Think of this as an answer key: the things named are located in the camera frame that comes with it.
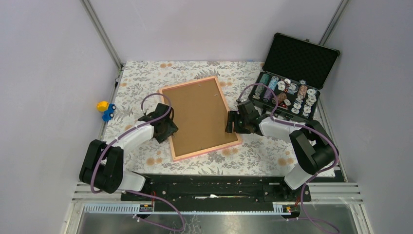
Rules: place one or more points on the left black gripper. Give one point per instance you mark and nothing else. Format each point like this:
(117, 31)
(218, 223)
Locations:
(172, 128)

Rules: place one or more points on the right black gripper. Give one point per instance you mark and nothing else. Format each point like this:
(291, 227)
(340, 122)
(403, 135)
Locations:
(233, 116)

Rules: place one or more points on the brown cardboard backing board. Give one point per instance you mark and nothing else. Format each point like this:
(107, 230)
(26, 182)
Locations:
(200, 116)

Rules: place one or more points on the pink wooden picture frame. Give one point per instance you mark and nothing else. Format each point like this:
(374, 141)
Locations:
(206, 151)

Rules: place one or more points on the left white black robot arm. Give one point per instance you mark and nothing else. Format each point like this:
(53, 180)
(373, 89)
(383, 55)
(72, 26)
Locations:
(103, 165)

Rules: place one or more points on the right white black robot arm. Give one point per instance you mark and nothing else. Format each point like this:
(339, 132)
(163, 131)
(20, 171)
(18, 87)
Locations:
(314, 150)

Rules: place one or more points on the purple poker chip stack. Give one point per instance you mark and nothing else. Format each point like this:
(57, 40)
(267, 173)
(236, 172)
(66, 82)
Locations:
(268, 95)

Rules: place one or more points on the floral patterned table mat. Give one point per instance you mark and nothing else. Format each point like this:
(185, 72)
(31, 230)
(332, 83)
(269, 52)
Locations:
(136, 93)

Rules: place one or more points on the brown poker chip stack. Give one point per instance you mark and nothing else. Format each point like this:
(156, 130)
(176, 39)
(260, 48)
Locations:
(278, 99)

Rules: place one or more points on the blue poker chip stack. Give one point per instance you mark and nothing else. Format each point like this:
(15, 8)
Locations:
(273, 83)

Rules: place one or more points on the black poker chip case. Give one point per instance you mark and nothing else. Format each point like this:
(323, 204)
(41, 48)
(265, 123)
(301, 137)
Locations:
(296, 62)

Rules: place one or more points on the yellow and blue toy car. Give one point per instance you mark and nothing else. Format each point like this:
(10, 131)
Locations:
(107, 109)

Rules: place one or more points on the pink poker chip stack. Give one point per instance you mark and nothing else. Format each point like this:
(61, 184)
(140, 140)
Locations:
(302, 91)

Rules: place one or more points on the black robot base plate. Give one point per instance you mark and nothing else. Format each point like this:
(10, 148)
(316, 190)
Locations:
(220, 193)

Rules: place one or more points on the white slotted cable duct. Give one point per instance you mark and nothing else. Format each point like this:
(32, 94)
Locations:
(122, 208)

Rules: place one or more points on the left aluminium corner post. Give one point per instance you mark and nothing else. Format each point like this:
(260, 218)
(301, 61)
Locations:
(90, 11)

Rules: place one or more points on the aluminium corner post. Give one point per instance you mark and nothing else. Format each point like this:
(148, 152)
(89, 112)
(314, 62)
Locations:
(90, 11)
(333, 22)

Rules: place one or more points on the right aluminium corner post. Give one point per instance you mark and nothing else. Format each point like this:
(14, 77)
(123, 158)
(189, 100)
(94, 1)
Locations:
(333, 22)

